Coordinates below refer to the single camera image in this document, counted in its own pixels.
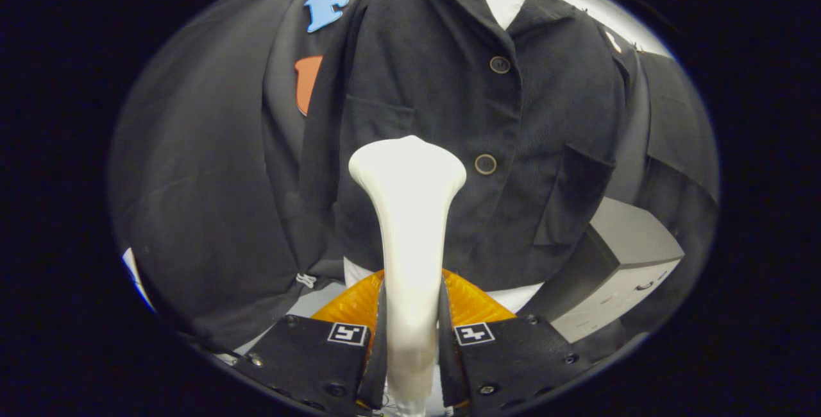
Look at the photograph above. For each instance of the black backdrop cloth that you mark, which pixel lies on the black backdrop cloth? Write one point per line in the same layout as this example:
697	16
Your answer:
192	147

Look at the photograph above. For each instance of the grey cabinet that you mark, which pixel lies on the grey cabinet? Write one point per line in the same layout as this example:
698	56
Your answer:
628	237

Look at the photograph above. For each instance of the black jacket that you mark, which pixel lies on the black jacket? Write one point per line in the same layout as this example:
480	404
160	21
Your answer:
436	96

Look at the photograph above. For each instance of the white garment steamer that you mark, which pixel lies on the white garment steamer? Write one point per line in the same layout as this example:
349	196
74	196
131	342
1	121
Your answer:
407	212

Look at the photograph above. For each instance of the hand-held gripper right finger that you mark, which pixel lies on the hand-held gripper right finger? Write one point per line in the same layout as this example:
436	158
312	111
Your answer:
449	372

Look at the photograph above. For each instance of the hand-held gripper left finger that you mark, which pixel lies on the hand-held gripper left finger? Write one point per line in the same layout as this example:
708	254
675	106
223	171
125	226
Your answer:
374	372

